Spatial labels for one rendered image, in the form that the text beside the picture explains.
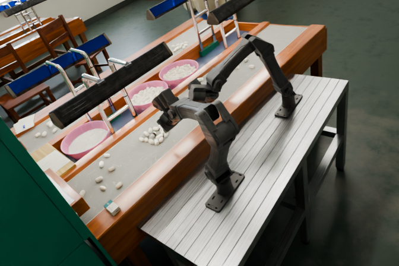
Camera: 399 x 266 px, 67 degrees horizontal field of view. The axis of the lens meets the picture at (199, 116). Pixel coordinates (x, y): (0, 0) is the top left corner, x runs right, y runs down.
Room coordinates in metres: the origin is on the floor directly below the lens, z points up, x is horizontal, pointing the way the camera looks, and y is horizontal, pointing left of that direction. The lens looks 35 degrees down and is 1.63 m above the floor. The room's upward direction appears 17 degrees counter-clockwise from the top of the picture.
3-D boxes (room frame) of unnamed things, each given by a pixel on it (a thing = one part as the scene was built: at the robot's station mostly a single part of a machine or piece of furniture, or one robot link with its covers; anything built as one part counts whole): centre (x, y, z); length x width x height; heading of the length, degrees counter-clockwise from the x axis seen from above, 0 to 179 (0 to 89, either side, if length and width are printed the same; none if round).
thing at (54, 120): (1.24, 0.30, 1.08); 0.62 x 0.08 x 0.07; 128
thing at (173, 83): (1.80, 0.04, 0.72); 0.27 x 0.27 x 0.10
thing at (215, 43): (2.22, -0.17, 0.90); 0.20 x 0.19 x 0.45; 128
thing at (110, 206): (0.81, 0.42, 0.77); 0.06 x 0.04 x 0.02; 38
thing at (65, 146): (1.36, 0.61, 0.72); 0.27 x 0.27 x 0.10
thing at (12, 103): (3.02, 1.69, 0.45); 0.44 x 0.44 x 0.91; 38
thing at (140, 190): (1.30, -0.21, 0.67); 1.81 x 0.12 x 0.19; 128
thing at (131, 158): (1.46, -0.08, 0.73); 1.81 x 0.30 x 0.02; 128
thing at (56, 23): (3.60, 1.14, 0.45); 0.44 x 0.44 x 0.91; 63
